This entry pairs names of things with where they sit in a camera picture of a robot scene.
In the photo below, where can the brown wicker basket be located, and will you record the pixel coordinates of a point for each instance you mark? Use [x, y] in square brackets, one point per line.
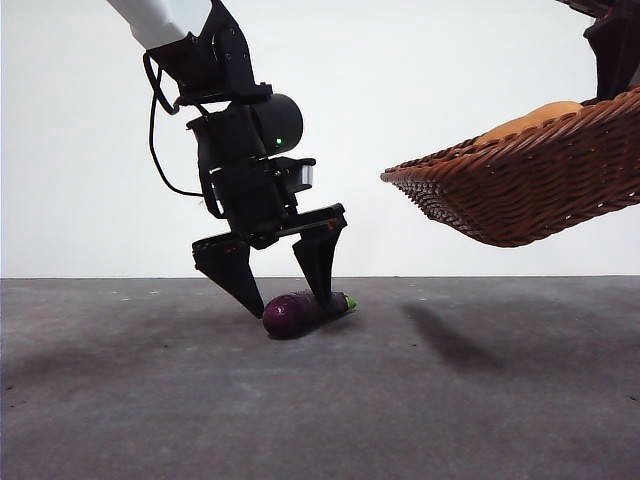
[525, 195]

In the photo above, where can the brown potato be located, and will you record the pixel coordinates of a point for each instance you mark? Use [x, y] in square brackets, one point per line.
[530, 122]

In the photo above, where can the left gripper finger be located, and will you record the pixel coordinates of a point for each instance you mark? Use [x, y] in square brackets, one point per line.
[230, 275]
[317, 265]

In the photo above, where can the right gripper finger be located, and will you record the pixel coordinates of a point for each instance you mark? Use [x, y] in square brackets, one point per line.
[617, 60]

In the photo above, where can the purple eggplant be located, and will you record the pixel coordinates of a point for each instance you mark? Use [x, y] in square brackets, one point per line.
[290, 317]

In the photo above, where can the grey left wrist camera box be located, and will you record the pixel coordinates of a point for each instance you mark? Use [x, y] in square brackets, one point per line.
[302, 175]

